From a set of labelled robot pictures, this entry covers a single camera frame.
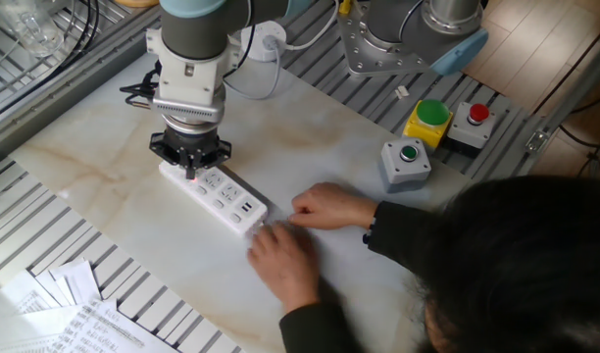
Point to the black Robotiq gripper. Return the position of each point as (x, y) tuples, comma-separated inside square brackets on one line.
[(189, 139)]

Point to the white four-button power strip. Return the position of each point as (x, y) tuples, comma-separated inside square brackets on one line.
[(221, 201)]

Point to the person's right forearm dark sleeve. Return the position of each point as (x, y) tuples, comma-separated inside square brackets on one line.
[(403, 230)]

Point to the person's left forearm dark sleeve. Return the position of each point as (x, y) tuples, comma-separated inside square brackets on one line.
[(314, 331)]

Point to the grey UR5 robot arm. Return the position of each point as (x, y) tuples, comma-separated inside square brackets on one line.
[(197, 29)]

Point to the person's left hand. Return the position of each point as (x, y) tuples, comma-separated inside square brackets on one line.
[(285, 265)]

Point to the person's right hand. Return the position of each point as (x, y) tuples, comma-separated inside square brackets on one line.
[(329, 206)]

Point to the marble pattern tile board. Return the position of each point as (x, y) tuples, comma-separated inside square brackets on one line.
[(305, 137)]

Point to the round white socket hub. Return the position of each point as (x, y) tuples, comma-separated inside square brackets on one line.
[(261, 34)]

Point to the grey aluminium beam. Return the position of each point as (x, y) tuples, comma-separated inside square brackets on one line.
[(60, 93)]

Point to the pile of white paper sheets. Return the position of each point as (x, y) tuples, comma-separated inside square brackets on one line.
[(74, 279)]

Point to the large printed paper sheet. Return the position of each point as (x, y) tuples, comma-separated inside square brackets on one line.
[(104, 328)]

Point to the clear plastic container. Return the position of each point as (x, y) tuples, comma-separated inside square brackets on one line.
[(30, 24)]

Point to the small yellow object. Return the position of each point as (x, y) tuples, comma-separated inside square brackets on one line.
[(345, 6)]

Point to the grey box small green button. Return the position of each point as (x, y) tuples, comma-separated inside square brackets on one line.
[(403, 171)]

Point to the small white clip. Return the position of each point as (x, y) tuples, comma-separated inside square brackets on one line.
[(402, 91)]

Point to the yellow box large green button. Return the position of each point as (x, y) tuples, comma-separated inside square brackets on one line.
[(432, 113)]

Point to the grey box red button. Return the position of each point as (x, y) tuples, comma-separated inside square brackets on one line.
[(469, 135)]

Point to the person's head dark hair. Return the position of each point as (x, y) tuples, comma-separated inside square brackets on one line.
[(525, 255)]

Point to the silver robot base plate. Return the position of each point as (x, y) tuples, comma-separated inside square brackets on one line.
[(354, 44)]

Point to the aluminium frame post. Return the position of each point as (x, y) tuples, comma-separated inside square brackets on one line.
[(569, 98)]

